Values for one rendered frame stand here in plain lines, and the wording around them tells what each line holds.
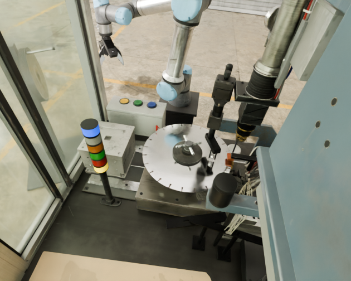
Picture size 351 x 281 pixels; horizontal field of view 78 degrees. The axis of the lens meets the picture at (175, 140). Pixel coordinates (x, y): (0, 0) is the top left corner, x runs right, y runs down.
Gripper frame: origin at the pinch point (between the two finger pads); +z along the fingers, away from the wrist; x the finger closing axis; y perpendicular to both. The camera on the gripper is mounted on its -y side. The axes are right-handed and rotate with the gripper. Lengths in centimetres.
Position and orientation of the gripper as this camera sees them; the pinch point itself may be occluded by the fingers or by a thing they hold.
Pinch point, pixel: (111, 68)
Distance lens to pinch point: 140.7
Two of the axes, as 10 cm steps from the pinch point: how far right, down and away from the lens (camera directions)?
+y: -5.1, -6.4, 5.8
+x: -8.6, 3.2, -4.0
